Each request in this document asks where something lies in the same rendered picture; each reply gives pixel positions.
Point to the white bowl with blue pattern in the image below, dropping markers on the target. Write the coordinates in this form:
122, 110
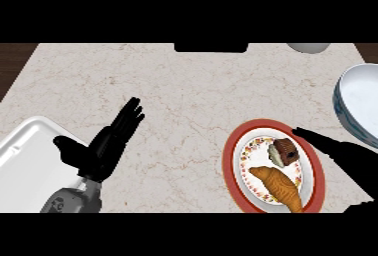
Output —
362, 96

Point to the white tray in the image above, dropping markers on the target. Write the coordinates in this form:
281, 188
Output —
27, 166

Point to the red-rimmed floral plate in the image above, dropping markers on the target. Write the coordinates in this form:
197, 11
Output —
237, 160

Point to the brown cake slice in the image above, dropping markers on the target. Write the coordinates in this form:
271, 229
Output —
287, 151

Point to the golden brown croissant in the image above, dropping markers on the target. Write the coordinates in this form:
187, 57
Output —
281, 190

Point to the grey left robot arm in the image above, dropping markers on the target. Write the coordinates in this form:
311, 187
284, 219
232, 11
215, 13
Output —
74, 200

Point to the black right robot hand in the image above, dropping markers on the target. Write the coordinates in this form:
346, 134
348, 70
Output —
345, 153

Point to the black appliance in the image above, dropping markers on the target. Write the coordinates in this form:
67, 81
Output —
212, 47

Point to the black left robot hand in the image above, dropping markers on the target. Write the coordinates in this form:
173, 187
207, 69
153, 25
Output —
105, 146

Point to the grey round object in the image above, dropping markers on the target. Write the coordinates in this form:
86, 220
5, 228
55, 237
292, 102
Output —
308, 47

